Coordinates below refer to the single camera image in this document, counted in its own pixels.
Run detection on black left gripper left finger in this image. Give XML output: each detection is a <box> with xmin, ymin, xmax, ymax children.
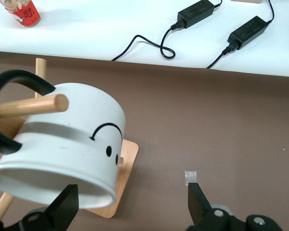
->
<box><xmin>19</xmin><ymin>184</ymin><xmax>80</xmax><ymax>231</ymax></box>

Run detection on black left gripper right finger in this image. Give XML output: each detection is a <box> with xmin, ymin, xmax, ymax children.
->
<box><xmin>187</xmin><ymin>182</ymin><xmax>232</xmax><ymax>231</ymax></box>

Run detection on white smiley mug black handle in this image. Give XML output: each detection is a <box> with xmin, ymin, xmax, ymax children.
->
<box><xmin>0</xmin><ymin>69</ymin><xmax>126</xmax><ymax>210</ymax></box>

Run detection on red paper cup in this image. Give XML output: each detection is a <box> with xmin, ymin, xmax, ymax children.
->
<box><xmin>0</xmin><ymin>0</ymin><xmax>41</xmax><ymax>29</ymax></box>

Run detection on small clear tape piece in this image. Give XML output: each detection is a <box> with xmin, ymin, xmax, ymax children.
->
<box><xmin>184</xmin><ymin>170</ymin><xmax>197</xmax><ymax>187</ymax></box>

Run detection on wooden mug stand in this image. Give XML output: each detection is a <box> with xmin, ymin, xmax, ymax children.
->
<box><xmin>0</xmin><ymin>57</ymin><xmax>140</xmax><ymax>221</ymax></box>

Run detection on brown table mat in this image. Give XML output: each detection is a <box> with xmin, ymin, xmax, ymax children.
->
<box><xmin>0</xmin><ymin>54</ymin><xmax>289</xmax><ymax>231</ymax></box>

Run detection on black power adapter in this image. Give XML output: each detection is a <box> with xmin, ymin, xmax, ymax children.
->
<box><xmin>227</xmin><ymin>0</ymin><xmax>276</xmax><ymax>51</ymax></box>
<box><xmin>177</xmin><ymin>0</ymin><xmax>223</xmax><ymax>29</ymax></box>

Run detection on light wooden board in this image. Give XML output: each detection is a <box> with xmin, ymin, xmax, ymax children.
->
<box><xmin>231</xmin><ymin>0</ymin><xmax>262</xmax><ymax>5</ymax></box>

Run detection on black power adapter mains cable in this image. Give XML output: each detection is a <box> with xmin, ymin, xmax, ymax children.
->
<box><xmin>111</xmin><ymin>20</ymin><xmax>184</xmax><ymax>62</ymax></box>
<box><xmin>206</xmin><ymin>40</ymin><xmax>239</xmax><ymax>70</ymax></box>

